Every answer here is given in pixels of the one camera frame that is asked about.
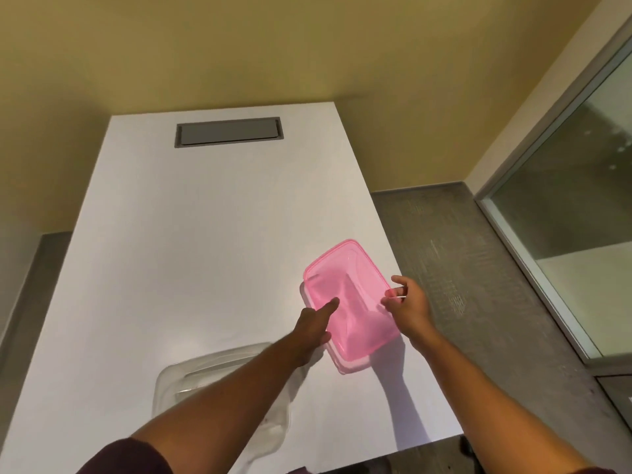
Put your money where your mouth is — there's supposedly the person's left hand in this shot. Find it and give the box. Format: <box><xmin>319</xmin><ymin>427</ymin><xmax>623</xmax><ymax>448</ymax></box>
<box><xmin>290</xmin><ymin>297</ymin><xmax>340</xmax><ymax>367</ymax></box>

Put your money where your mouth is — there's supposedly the person's right hand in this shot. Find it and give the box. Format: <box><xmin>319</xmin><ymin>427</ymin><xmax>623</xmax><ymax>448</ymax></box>
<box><xmin>381</xmin><ymin>275</ymin><xmax>433</xmax><ymax>345</ymax></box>

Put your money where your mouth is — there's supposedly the pink plastic container lid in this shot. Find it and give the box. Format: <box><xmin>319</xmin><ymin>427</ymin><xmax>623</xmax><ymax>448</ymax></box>
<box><xmin>300</xmin><ymin>239</ymin><xmax>403</xmax><ymax>375</ymax></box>

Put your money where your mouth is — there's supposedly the person's left forearm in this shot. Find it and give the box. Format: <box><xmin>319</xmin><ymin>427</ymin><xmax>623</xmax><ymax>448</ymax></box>
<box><xmin>116</xmin><ymin>335</ymin><xmax>309</xmax><ymax>474</ymax></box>

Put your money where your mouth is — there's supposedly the person's right forearm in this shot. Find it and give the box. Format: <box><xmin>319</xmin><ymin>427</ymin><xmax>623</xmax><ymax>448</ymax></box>
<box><xmin>410</xmin><ymin>327</ymin><xmax>598</xmax><ymax>474</ymax></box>

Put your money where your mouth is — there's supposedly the white table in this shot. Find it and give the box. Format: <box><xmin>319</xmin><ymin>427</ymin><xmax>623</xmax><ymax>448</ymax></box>
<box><xmin>0</xmin><ymin>101</ymin><xmax>465</xmax><ymax>474</ymax></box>

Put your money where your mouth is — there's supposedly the clear plastic container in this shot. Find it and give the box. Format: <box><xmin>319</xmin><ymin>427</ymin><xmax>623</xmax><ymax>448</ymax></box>
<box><xmin>151</xmin><ymin>342</ymin><xmax>309</xmax><ymax>464</ymax></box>

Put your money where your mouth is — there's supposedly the glass partition with white frame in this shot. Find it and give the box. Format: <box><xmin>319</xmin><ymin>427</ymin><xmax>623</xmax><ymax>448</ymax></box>
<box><xmin>464</xmin><ymin>0</ymin><xmax>632</xmax><ymax>371</ymax></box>

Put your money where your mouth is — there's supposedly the grey table cable hatch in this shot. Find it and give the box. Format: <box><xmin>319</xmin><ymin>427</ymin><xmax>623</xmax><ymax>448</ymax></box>
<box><xmin>174</xmin><ymin>117</ymin><xmax>285</xmax><ymax>149</ymax></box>

